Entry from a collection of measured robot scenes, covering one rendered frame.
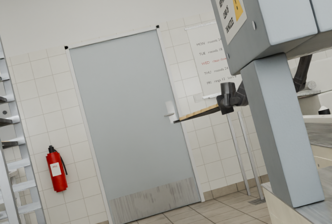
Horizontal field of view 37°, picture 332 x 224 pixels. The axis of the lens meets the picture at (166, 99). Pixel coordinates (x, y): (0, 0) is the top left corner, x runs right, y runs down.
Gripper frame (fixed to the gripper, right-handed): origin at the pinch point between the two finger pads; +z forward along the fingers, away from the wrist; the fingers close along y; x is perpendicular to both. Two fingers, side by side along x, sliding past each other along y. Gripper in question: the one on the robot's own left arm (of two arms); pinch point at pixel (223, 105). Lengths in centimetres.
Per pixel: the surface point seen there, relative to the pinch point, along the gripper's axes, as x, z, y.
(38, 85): -142, 284, -90
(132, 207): -81, 301, 68
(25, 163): -94, -56, 2
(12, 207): -91, -101, 16
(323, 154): -7, -153, 23
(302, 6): -26, -215, 2
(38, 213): -94, -55, 23
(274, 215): -29, -187, 26
